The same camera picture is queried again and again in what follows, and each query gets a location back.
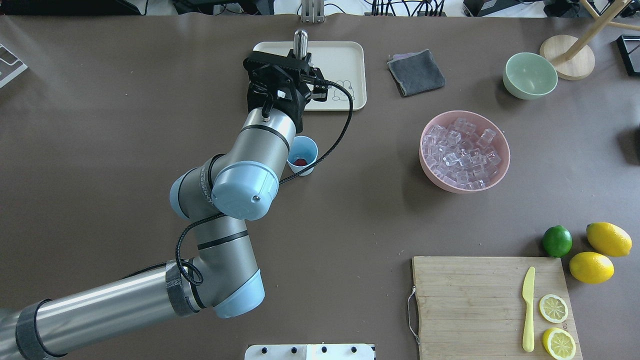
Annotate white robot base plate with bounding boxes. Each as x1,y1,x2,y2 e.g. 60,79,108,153
244,342,377,360

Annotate lemon half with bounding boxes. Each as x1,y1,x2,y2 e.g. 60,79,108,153
542,327,578,360
538,294,569,324

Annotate yellow lemon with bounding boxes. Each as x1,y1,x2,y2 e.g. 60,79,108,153
586,222,633,257
569,251,615,285

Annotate pink bowl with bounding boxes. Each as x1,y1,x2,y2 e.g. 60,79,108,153
419,110,511,194

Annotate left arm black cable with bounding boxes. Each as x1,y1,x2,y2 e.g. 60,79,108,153
174,80,354,287

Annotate green lime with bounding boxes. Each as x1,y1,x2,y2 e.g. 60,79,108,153
541,225,573,258

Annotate steel muddler rod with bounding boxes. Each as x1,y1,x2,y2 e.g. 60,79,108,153
292,28,309,60

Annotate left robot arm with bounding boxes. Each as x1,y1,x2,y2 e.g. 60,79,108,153
1,49,326,360

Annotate light blue plastic cup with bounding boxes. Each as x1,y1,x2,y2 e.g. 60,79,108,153
286,136,319,174

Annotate yellow plastic knife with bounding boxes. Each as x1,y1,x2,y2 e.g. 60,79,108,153
521,266,536,353

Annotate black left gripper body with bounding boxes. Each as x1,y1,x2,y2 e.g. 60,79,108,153
243,50,313,133

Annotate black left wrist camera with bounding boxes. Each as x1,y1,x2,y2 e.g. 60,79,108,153
310,67,330,102

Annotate clear ice cube pile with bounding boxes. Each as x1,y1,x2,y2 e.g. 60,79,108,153
422,117,502,190

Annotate wooden cutting board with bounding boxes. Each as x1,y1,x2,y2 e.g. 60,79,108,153
411,256,571,360

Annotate red strawberry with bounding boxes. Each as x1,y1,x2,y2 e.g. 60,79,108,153
292,158,308,167

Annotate cream rabbit tray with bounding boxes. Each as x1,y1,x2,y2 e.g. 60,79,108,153
252,41,367,112

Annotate grey folded cloth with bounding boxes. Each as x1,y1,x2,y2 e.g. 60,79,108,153
387,48,447,97

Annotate wooden cup tree stand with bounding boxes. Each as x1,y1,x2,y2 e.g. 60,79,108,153
539,0,639,81

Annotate green ceramic bowl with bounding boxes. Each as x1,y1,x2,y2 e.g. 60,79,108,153
502,52,558,100

